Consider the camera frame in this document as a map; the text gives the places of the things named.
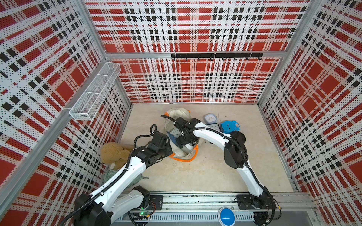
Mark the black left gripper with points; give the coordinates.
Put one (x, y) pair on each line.
(168, 151)

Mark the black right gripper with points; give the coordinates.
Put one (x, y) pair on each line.
(184, 142)

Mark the light blue square alarm clock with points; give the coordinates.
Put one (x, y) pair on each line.
(210, 119)

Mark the beige canvas bag orange handles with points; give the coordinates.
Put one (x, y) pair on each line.
(188, 153)

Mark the bright blue round alarm clock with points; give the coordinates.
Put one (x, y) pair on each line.
(228, 127)

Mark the white round clock black back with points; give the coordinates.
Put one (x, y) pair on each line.
(238, 136)

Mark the white round analog clock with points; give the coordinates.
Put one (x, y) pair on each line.
(175, 133)

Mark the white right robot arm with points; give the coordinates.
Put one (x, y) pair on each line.
(234, 152)

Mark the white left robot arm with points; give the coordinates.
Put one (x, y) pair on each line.
(105, 205)

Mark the dark blue plastic clock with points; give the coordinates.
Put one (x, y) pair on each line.
(174, 141)

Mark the tan plush toy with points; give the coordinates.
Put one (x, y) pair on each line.
(114, 155)

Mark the grey green cloth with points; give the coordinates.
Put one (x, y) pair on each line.
(110, 173)

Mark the blue round button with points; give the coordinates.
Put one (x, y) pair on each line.
(226, 217)

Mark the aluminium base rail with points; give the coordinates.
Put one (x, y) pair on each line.
(181, 208)

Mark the white wire mesh shelf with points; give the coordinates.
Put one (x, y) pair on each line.
(89, 103)

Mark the black wall hook rail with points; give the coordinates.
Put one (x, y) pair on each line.
(247, 55)

